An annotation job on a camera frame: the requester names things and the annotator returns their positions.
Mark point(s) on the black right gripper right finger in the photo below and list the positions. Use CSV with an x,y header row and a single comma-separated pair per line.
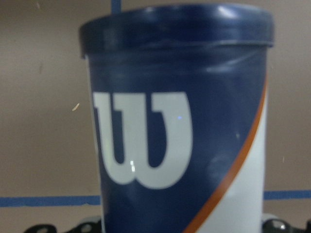
x,y
273,224

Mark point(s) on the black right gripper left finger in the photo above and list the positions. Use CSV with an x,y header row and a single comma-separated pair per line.
x,y
91,224

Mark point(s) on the white blue tennis ball can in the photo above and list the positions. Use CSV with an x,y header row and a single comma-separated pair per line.
x,y
179,97

